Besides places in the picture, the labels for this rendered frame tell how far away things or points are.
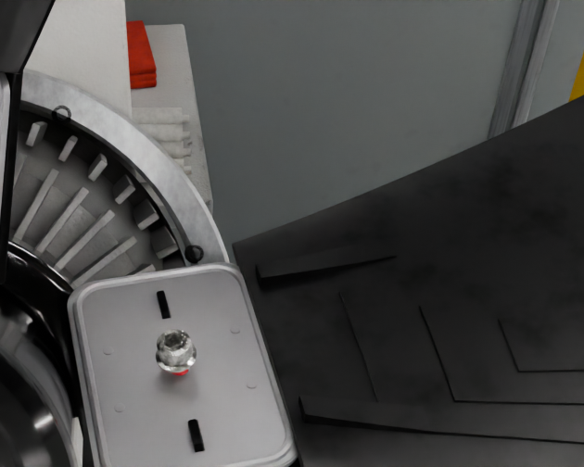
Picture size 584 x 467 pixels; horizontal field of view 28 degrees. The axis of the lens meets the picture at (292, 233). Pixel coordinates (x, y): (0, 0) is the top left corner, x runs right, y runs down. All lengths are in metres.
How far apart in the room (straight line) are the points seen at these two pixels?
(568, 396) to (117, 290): 0.16
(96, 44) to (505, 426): 0.31
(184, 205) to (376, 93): 0.70
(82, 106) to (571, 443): 0.29
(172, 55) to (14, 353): 0.76
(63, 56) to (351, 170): 0.75
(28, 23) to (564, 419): 0.21
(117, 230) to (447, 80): 0.80
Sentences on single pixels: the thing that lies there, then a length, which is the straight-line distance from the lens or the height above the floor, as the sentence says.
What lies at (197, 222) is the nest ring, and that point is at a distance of 0.57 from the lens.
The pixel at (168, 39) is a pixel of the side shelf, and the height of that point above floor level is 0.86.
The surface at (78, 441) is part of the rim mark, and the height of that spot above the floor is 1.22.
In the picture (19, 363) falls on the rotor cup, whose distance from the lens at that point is 0.33.
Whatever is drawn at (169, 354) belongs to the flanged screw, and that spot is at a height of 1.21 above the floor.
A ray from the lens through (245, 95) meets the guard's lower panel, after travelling 1.22.
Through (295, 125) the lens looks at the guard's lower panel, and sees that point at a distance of 1.26.
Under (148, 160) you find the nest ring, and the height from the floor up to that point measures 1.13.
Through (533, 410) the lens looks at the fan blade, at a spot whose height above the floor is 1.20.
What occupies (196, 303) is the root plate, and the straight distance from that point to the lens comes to 0.41.
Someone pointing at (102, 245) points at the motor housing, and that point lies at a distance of 0.49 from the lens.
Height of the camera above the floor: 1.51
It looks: 46 degrees down
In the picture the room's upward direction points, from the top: 6 degrees clockwise
